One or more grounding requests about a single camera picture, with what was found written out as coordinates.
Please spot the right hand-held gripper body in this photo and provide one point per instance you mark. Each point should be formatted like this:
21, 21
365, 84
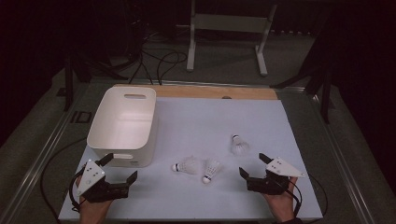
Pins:
281, 169

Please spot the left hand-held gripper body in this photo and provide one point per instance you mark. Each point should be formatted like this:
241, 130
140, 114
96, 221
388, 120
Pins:
91, 177

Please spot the white plastic storage bin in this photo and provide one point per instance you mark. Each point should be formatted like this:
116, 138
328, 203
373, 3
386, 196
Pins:
121, 121

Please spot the person's left hand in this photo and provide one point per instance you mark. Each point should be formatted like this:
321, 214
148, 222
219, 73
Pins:
93, 213

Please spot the person's right hand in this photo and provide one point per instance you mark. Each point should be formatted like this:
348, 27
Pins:
281, 205

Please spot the black floor outlet box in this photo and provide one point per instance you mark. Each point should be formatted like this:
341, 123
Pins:
81, 117

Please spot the white table sheet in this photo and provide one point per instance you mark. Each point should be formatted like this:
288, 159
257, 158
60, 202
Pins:
199, 124

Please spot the black stand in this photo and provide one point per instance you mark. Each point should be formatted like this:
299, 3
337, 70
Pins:
326, 99
68, 87

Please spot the white metal stand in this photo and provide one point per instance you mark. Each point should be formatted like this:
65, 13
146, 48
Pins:
229, 23

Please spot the metal floor rail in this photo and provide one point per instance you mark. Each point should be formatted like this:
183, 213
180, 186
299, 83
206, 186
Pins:
202, 83
32, 174
348, 175

